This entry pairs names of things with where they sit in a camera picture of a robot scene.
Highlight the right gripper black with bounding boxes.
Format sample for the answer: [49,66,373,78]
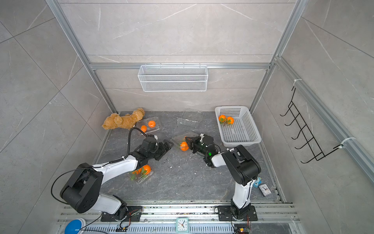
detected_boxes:
[186,137,210,158]

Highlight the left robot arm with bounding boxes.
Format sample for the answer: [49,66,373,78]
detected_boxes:
[52,135,174,219]

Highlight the white wire wall basket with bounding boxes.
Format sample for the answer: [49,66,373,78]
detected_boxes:
[138,64,208,92]

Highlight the black wall hook rack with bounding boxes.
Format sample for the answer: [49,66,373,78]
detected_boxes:
[280,86,344,164]

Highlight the small blue clock on table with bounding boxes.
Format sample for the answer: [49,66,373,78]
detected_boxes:
[253,177,262,188]

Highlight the blue round button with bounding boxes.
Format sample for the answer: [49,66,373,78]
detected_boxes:
[64,218,86,234]

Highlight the small white square clock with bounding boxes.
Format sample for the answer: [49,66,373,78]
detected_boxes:
[259,184,272,197]

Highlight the white plastic basket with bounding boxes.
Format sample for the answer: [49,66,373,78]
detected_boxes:
[215,106,262,147]

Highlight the orange in middle container lower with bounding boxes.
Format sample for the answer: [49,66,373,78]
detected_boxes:
[180,141,190,151]

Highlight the small white clock front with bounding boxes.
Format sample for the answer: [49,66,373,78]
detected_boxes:
[175,217,190,234]

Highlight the orange in far container right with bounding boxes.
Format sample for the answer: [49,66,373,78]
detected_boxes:
[148,121,156,128]

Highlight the brown teddy bear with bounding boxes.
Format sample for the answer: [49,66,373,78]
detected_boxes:
[102,108,145,130]

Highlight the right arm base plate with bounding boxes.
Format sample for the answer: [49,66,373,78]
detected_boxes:
[214,204,258,221]

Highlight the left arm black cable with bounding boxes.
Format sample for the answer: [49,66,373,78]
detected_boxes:
[125,127,150,159]

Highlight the orange in far container left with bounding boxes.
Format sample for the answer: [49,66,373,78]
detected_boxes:
[141,125,148,133]

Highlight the orange in container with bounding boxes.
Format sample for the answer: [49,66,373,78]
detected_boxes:
[141,125,148,133]
[180,141,190,151]
[148,121,156,128]

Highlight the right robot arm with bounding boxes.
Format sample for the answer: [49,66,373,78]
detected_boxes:
[185,134,261,210]

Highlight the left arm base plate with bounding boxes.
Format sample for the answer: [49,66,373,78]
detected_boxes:
[100,206,143,222]

